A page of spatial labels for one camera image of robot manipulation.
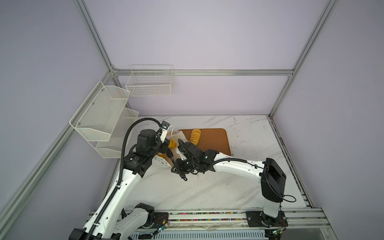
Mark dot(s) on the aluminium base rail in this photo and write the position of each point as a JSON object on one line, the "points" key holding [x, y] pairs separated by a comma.
{"points": [[292, 224]]}

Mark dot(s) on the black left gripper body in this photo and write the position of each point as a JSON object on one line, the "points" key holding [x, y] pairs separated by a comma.
{"points": [[161, 148]]}

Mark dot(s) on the white wire wall basket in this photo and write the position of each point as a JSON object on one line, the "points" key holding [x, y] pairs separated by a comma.
{"points": [[151, 80]]}

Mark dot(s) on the white mesh wall shelf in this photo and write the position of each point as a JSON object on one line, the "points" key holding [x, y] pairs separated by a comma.
{"points": [[112, 148], [97, 117]]}

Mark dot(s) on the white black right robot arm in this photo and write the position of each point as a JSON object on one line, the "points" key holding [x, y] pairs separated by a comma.
{"points": [[268, 174]]}

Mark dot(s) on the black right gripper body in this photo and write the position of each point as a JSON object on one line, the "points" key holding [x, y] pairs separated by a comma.
{"points": [[185, 165]]}

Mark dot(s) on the white mesh wall shelf upper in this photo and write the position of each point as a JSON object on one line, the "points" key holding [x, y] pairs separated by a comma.
{"points": [[97, 117]]}

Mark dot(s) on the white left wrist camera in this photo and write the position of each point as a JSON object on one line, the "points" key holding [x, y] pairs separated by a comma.
{"points": [[164, 130]]}

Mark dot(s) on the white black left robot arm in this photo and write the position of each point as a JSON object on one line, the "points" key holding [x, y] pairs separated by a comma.
{"points": [[107, 222]]}

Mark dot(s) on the brown rectangular tray mat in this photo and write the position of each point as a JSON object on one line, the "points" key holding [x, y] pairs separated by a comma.
{"points": [[214, 139]]}

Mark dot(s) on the white mesh wall shelf lower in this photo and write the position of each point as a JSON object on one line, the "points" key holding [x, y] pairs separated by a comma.
{"points": [[112, 148]]}

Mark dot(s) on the yellow round fake bread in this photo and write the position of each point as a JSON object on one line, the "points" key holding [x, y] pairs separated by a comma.
{"points": [[172, 144]]}

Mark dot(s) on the cartoon animal paper gift bag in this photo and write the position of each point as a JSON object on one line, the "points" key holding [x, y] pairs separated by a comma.
{"points": [[170, 157]]}

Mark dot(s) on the yellow ridged fake bread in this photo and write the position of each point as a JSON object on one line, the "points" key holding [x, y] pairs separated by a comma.
{"points": [[195, 136]]}

